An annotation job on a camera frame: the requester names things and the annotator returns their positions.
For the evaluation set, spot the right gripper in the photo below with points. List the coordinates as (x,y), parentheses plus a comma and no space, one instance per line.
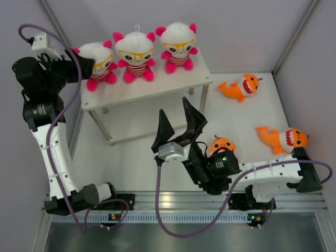
(196,121)

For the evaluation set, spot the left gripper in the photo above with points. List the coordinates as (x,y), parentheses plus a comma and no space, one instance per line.
(70,66)

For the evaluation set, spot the orange shark plush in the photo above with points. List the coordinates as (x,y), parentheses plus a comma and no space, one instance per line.
(220,142)
(282,141)
(246,86)

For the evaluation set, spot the pink white plush with glasses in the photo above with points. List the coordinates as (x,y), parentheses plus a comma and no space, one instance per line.
(178,41)

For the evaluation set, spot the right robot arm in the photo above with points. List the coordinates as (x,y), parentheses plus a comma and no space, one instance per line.
(221,171)

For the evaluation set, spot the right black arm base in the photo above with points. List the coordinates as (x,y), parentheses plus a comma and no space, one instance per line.
(246,201)

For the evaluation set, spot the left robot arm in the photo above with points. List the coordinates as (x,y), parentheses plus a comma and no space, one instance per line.
(42,80)

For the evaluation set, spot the white two-tier shelf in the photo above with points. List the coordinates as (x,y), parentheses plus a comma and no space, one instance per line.
(124,111)

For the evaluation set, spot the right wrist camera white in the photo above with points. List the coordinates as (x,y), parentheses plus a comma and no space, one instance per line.
(173,152)

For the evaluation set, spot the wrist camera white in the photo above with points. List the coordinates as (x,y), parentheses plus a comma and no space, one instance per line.
(41,45)
(173,152)

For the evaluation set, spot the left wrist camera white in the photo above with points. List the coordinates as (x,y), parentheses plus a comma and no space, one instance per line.
(41,45)

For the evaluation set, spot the aluminium front rail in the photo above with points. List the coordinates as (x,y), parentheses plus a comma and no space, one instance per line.
(200,201)

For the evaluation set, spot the slotted cable duct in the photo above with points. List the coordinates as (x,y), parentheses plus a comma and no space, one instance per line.
(169,218)

